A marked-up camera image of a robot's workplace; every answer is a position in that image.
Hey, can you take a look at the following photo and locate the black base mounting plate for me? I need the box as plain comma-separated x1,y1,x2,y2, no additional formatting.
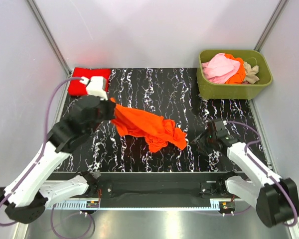
68,171,260,209

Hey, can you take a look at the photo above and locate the olive green plastic bin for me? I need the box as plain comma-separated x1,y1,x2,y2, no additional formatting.
196,49,273,100

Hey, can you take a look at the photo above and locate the orange t shirt in bin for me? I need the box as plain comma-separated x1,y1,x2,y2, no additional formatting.
225,53,246,84

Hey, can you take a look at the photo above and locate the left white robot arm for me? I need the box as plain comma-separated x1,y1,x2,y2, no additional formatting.
0,95,116,225

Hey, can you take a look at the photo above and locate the pink t shirt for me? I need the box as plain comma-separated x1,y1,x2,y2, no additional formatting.
201,53,241,84

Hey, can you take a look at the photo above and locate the left aluminium corner post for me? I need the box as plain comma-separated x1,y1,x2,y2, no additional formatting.
24,0,73,77

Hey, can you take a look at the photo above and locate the purple cable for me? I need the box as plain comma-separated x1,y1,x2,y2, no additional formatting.
0,77,97,239
225,121,299,226

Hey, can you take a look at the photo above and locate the folded red t shirt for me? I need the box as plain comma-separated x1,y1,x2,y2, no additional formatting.
67,67,112,96

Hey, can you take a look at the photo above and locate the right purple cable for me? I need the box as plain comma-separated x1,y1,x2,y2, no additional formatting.
225,121,299,226

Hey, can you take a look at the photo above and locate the aluminium rail frame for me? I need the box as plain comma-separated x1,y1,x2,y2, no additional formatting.
39,180,295,211

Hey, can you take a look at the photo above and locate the beige t shirt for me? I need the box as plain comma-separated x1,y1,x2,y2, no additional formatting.
243,62,260,84

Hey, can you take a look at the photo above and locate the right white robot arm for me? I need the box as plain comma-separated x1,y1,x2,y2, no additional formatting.
193,119,299,228

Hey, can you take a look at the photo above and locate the aluminium corner post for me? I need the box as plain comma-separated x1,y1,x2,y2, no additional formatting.
254,0,289,52
24,0,73,77

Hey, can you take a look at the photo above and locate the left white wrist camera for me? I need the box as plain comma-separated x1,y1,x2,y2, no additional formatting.
80,76,108,100

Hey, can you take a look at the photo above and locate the right aluminium corner post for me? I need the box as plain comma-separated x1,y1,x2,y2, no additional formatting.
254,0,289,52

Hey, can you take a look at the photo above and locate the orange t shirt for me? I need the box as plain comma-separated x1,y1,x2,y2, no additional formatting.
111,104,187,153
225,53,246,84

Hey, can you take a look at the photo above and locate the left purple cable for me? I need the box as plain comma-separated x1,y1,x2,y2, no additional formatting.
0,77,97,239

